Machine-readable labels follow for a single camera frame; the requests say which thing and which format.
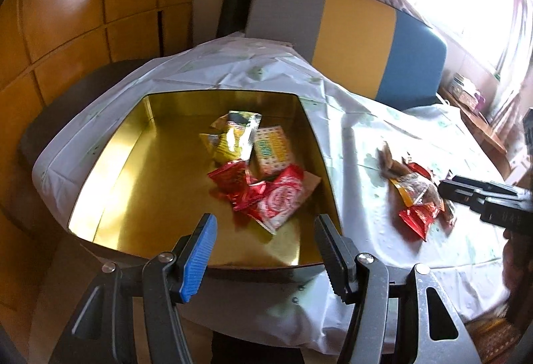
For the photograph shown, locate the wooden side table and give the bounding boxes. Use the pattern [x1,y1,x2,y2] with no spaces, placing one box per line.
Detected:
[438,87,510,179]

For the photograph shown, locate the red white round pattern packet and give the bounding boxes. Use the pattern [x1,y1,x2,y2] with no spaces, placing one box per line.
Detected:
[245,164,321,235]

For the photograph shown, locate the yellow snack packet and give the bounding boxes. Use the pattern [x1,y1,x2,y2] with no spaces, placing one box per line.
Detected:
[199,110,262,164]

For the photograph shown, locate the person right hand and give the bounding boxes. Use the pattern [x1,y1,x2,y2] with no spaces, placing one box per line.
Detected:
[502,229,532,309]

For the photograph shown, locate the orange patterned cracker packet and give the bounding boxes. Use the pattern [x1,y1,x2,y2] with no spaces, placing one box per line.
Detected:
[254,126,295,177]

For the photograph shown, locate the tissue box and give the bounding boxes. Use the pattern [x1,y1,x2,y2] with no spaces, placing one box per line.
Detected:
[449,73,479,111]

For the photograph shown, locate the wooden cabinet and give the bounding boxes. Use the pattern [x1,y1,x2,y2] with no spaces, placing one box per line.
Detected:
[1,0,193,312]

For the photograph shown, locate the red orange clear snack packet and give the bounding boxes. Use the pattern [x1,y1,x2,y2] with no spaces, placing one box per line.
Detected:
[378,142,457,241]

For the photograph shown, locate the grey yellow blue chair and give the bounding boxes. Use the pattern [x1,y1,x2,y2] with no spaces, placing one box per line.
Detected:
[217,0,447,110]

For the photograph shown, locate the gold tin box maroon rim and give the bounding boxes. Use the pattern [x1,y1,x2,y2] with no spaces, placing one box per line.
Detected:
[68,90,338,274]

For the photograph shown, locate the small red candy packet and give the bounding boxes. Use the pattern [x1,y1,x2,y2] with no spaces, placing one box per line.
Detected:
[208,160,268,211]

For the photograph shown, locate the wicker chair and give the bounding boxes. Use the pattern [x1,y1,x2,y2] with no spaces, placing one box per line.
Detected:
[466,317,522,364]

